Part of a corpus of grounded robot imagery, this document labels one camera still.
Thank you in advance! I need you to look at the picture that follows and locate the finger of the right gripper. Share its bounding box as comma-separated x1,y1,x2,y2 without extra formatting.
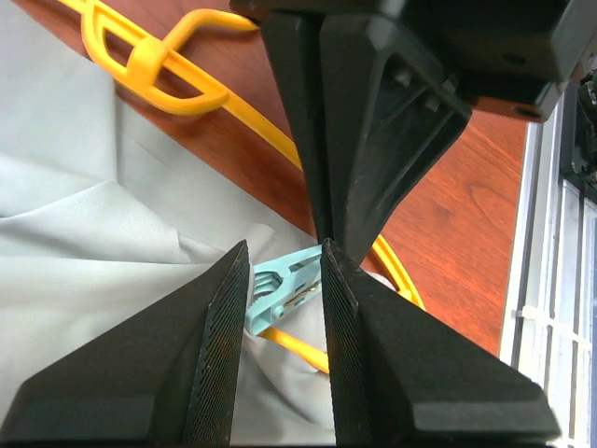
261,11,333,241
320,14,471,261

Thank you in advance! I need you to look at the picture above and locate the yellow hanger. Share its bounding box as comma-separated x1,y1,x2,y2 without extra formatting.
58,0,426,375

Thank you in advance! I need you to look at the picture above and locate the grey underwear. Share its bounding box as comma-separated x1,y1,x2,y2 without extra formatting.
0,0,393,444

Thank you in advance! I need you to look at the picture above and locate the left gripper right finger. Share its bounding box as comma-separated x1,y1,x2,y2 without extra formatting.
321,241,561,443

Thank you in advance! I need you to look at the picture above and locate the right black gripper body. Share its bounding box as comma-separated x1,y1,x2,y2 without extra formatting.
230,1,596,122

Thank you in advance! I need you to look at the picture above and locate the aluminium rail frame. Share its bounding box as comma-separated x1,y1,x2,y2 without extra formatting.
498,82,596,447

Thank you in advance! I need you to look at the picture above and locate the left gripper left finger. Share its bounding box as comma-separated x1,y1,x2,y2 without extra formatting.
1,242,250,443

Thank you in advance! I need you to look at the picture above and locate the light blue clothespin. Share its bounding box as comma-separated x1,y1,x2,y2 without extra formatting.
244,245,322,336

